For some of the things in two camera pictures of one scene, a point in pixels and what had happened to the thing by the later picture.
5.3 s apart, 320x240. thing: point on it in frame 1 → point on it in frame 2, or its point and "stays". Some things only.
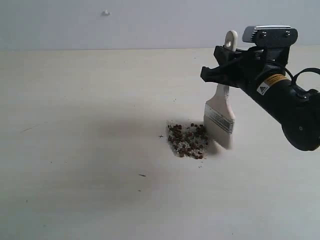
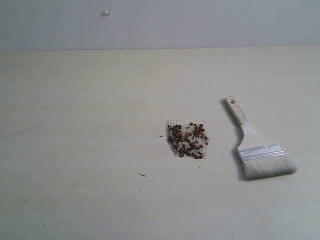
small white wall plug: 106,13 stays
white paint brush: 219,120 → 259,157
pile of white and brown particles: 188,140 stays
